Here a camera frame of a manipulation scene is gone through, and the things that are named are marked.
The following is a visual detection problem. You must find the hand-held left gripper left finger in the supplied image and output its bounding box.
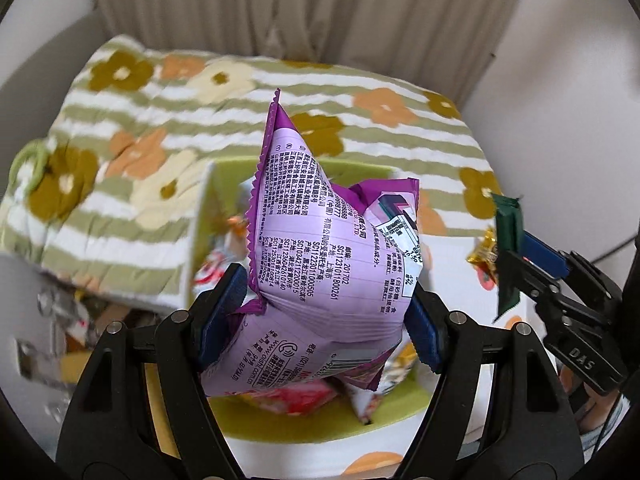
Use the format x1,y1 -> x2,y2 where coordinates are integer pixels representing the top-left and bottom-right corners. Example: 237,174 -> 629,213
55,262 -> 251,480

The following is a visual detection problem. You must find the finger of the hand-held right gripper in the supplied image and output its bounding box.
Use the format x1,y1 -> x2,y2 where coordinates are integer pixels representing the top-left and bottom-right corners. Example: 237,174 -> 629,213
499,249 -> 603,328
519,230 -> 625,313

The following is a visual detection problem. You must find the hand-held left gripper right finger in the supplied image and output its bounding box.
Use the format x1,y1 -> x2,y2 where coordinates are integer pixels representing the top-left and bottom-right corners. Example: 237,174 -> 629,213
394,285 -> 587,480

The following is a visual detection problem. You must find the dark green snack packet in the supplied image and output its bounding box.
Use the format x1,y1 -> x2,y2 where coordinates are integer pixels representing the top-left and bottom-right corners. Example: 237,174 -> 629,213
490,192 -> 525,324

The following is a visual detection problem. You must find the pile of assorted snack bags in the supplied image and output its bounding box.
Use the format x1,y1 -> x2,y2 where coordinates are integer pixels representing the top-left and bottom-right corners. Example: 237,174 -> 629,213
192,210 -> 419,426

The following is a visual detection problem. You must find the purple snack packet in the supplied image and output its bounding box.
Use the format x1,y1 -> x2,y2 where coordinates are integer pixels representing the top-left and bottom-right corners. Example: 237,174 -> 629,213
200,89 -> 424,404

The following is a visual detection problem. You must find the yellow-green cardboard box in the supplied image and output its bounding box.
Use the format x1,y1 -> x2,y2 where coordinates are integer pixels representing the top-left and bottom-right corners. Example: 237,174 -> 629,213
187,157 -> 437,442

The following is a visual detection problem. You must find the person's right forearm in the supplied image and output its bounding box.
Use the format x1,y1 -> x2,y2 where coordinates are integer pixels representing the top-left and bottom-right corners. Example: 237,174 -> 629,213
557,365 -> 633,461

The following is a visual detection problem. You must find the gold wrapped candy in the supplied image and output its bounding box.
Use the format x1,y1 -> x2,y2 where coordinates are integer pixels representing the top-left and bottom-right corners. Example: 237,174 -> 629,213
465,227 -> 502,291

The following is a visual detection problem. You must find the colourful floor clutter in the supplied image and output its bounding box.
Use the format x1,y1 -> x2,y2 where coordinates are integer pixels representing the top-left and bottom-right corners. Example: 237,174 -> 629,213
15,280 -> 168,413

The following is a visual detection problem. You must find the green striped flower blanket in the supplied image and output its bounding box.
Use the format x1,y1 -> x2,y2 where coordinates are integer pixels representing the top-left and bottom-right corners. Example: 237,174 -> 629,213
0,35 -> 502,317

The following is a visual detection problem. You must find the beige pleated curtain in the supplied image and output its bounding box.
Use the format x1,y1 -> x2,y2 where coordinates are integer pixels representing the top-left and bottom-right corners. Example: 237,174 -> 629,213
90,0 -> 532,107

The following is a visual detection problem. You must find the green fabric ring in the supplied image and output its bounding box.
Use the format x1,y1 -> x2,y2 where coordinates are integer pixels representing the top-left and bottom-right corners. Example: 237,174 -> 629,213
10,141 -> 47,194

